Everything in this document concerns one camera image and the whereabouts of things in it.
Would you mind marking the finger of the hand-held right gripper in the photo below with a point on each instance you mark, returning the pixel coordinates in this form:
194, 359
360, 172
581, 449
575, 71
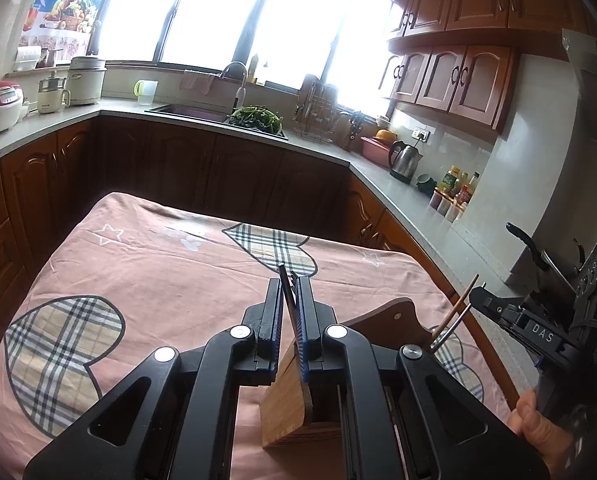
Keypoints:
523, 322

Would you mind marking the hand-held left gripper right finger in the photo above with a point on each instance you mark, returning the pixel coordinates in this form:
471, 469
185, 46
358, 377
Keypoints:
304, 332

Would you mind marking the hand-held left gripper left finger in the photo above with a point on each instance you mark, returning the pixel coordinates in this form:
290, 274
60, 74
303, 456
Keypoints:
277, 312

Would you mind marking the wooden chopstick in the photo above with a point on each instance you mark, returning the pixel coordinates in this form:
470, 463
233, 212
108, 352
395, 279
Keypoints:
458, 305

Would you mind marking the wooden utensil holder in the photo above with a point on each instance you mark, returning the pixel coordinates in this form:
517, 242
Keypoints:
288, 410

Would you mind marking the person's right hand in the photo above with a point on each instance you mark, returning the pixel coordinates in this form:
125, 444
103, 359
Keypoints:
528, 420

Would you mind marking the black frying pan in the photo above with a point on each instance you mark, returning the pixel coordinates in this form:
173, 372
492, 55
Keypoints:
543, 255

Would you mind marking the pink printed tablecloth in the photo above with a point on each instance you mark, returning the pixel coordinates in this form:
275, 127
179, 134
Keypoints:
178, 270

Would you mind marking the row of spice jars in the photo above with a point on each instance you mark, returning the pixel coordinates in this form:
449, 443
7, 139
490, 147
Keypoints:
448, 207

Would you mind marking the red-capped sauce bottle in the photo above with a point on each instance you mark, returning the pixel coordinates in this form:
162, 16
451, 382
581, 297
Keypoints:
471, 187

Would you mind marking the yellow-green bottle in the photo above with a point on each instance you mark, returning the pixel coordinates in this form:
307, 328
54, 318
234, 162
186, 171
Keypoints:
448, 180

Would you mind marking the green mug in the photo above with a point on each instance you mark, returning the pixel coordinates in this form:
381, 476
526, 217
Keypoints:
426, 185

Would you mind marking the wooden lower cabinets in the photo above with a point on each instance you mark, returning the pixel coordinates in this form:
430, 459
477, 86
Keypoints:
178, 160

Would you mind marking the wooden cabinets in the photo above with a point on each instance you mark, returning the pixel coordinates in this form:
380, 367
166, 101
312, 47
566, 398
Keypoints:
178, 160
458, 75

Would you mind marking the pink basin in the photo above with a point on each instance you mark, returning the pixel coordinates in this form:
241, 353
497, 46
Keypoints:
376, 150

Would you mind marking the green vegetables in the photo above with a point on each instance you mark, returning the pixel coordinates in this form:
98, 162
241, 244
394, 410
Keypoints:
256, 119

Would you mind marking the stainless steel kettle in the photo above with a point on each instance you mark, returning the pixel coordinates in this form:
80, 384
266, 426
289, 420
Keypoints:
406, 162

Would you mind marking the knife block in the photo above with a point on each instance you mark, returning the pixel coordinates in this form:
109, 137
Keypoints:
356, 130

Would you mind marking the dish rack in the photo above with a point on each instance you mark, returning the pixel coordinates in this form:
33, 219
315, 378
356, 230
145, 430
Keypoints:
316, 110

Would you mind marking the orange bowl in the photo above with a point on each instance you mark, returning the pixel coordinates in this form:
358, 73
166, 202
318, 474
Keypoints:
386, 136

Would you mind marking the kitchen sink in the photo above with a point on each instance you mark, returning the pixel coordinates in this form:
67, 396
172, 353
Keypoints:
188, 111

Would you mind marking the metal faucet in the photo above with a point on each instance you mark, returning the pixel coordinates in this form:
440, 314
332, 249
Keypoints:
241, 92

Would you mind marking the bottle on windowsill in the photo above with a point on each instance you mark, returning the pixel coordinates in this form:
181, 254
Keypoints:
253, 70

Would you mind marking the pink towel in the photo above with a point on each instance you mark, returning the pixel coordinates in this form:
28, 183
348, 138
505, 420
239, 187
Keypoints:
198, 81

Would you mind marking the range hood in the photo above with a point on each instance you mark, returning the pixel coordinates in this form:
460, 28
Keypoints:
593, 60

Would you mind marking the wooden upper cabinets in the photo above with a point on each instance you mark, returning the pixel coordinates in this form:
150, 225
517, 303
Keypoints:
458, 75

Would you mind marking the large white cooker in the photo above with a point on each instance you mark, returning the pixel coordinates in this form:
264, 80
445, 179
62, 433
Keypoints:
86, 85

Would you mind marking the kitchen window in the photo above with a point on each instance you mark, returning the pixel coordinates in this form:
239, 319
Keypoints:
228, 10

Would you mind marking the small cream electric pot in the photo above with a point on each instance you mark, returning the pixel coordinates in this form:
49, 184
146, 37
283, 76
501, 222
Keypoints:
53, 95

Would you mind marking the white wall outlet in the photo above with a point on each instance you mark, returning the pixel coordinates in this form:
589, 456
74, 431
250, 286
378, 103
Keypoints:
422, 134

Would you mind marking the wall poster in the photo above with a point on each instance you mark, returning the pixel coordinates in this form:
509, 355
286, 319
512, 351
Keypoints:
73, 5

